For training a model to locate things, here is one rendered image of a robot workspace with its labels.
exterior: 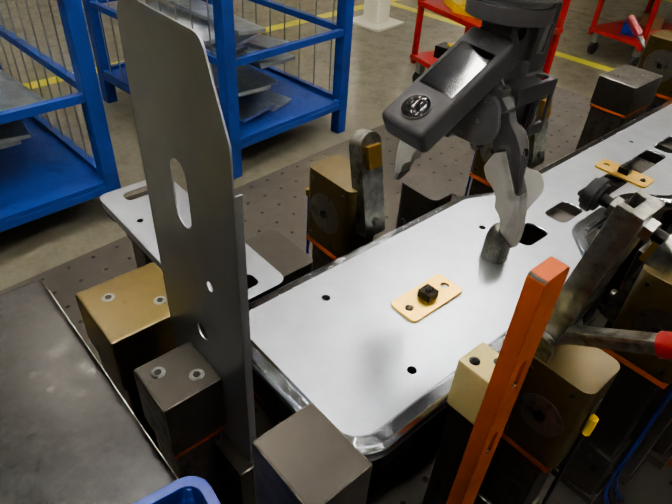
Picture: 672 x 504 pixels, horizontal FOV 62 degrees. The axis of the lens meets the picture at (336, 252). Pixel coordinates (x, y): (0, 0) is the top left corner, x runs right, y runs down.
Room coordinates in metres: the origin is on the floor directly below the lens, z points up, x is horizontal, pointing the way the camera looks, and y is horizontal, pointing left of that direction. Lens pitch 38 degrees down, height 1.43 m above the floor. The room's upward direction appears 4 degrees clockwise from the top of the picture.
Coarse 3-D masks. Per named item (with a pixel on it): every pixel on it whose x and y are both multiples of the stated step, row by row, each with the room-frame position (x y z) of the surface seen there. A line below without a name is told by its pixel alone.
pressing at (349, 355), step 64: (640, 128) 0.96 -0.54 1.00; (576, 192) 0.72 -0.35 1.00; (384, 256) 0.54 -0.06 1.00; (448, 256) 0.55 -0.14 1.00; (512, 256) 0.55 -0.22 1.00; (576, 256) 0.56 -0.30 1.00; (256, 320) 0.41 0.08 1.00; (320, 320) 0.42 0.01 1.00; (384, 320) 0.43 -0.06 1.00; (448, 320) 0.43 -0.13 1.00; (320, 384) 0.34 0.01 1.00; (384, 384) 0.34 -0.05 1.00; (448, 384) 0.34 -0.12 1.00; (384, 448) 0.27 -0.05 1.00
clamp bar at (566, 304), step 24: (600, 192) 0.36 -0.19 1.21; (624, 216) 0.34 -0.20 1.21; (648, 216) 0.33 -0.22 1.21; (600, 240) 0.34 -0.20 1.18; (624, 240) 0.33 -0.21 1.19; (648, 240) 0.34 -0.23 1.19; (600, 264) 0.34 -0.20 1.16; (576, 288) 0.35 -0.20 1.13; (600, 288) 0.35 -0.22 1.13; (552, 312) 0.35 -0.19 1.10; (576, 312) 0.34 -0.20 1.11; (552, 336) 0.35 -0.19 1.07
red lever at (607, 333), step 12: (564, 336) 0.35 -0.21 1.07; (576, 336) 0.34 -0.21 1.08; (588, 336) 0.34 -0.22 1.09; (600, 336) 0.33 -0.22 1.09; (612, 336) 0.33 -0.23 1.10; (624, 336) 0.32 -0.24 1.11; (636, 336) 0.32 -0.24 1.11; (648, 336) 0.31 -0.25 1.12; (660, 336) 0.31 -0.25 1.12; (612, 348) 0.32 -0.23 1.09; (624, 348) 0.32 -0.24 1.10; (636, 348) 0.31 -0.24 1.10; (648, 348) 0.31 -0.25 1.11; (660, 348) 0.30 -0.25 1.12
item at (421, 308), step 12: (444, 276) 0.50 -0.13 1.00; (420, 288) 0.47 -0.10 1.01; (432, 288) 0.47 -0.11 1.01; (444, 288) 0.48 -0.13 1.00; (456, 288) 0.48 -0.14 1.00; (396, 300) 0.46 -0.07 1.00; (408, 300) 0.46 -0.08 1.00; (420, 300) 0.46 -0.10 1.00; (432, 300) 0.46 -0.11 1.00; (444, 300) 0.46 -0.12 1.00; (408, 312) 0.44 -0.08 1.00; (420, 312) 0.44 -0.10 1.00
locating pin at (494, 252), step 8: (496, 224) 0.56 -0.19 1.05; (488, 232) 0.55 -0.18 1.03; (496, 232) 0.54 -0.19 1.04; (488, 240) 0.55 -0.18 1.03; (496, 240) 0.54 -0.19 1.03; (504, 240) 0.54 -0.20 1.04; (488, 248) 0.54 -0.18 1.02; (496, 248) 0.54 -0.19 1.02; (504, 248) 0.54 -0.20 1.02; (488, 256) 0.54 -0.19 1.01; (496, 256) 0.54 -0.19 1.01; (504, 256) 0.54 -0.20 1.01
